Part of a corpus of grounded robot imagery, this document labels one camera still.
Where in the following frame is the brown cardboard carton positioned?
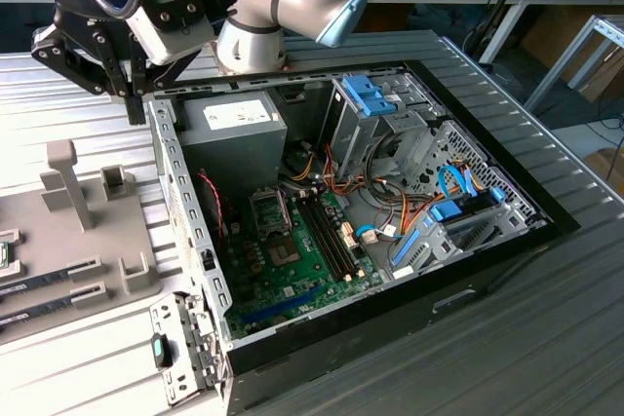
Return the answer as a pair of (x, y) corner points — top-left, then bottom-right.
(582, 146), (624, 191)

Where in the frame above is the green motherboard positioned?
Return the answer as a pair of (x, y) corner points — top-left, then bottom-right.
(221, 186), (391, 342)

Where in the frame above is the yellow wire bundle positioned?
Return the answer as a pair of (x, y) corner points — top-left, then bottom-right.
(289, 162), (321, 182)

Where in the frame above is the silver rear slot bracket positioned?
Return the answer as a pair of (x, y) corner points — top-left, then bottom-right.
(148, 290), (230, 408)

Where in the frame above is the black open PC case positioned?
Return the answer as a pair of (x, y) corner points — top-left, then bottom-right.
(144, 58), (581, 415)

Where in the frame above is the red black twisted wire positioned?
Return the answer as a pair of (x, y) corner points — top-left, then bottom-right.
(196, 168), (230, 240)

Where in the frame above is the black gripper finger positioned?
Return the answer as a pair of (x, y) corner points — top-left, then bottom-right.
(129, 33), (202, 126)
(30, 23), (137, 126)

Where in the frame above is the aluminium profile frame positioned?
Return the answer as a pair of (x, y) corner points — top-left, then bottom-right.
(524, 14), (624, 118)

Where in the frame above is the blue wire white plug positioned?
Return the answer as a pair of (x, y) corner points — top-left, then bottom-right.
(354, 223), (391, 247)

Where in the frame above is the brown cardboard sheet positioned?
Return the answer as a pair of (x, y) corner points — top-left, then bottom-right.
(565, 45), (624, 103)

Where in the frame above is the black latch teal button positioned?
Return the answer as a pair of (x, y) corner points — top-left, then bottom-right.
(150, 331), (176, 369)

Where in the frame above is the blue plastic card latch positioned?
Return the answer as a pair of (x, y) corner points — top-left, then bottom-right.
(391, 228), (426, 266)

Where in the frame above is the grey parts rack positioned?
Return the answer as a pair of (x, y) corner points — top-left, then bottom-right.
(0, 138), (165, 345)

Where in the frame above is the CPU socket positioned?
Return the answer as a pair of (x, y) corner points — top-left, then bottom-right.
(265, 235), (304, 270)

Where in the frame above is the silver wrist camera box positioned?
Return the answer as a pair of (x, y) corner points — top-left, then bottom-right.
(125, 0), (216, 67)

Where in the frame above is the grey power supply unit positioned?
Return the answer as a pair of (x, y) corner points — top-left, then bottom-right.
(175, 90), (290, 203)

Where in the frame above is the dark RAM stick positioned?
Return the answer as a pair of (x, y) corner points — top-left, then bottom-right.
(0, 267), (74, 296)
(0, 296), (79, 328)

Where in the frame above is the grey metal drive cage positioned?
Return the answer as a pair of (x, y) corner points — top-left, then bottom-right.
(324, 72), (448, 183)

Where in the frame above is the blue expansion slot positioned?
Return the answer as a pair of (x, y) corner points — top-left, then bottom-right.
(241, 285), (324, 325)

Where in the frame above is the grey metal disk bay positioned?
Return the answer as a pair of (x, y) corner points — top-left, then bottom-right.
(389, 194), (550, 284)

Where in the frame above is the black RAM slot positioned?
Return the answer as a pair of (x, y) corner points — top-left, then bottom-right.
(295, 199), (348, 282)
(306, 196), (360, 279)

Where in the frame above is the orange wire bundle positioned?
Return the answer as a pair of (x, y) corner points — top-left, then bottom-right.
(321, 142), (438, 242)

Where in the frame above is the blue flat data wire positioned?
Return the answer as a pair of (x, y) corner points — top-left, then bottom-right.
(438, 165), (478, 199)

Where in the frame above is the large blue disk carrier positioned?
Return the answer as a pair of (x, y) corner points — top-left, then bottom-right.
(342, 74), (399, 118)

